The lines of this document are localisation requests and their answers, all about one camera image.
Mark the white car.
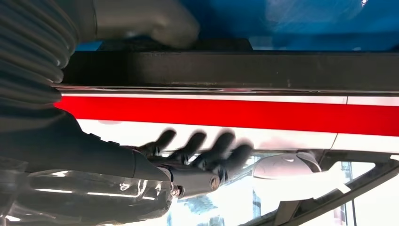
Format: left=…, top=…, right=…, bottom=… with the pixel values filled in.
left=56, top=86, right=399, bottom=226

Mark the red barrier belt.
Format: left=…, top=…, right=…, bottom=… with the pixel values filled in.
left=54, top=95, right=399, bottom=138

